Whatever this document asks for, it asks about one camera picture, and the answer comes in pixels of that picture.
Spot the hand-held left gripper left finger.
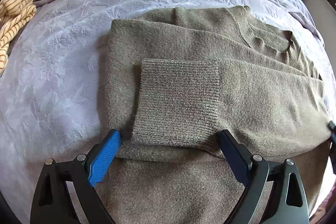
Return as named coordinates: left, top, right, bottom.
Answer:
left=30, top=129, right=122, bottom=224

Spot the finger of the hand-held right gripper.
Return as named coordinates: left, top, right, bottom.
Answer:
left=328, top=120, right=336, bottom=155

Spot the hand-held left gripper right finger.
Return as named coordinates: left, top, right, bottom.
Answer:
left=217, top=130, right=310, bottom=224

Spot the olive knitted sweater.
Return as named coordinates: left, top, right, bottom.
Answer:
left=97, top=6, right=332, bottom=224

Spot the lilac embossed blanket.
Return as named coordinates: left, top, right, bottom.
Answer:
left=0, top=0, right=336, bottom=224

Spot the yellow striped garment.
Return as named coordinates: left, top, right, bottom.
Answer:
left=0, top=0, right=37, bottom=76

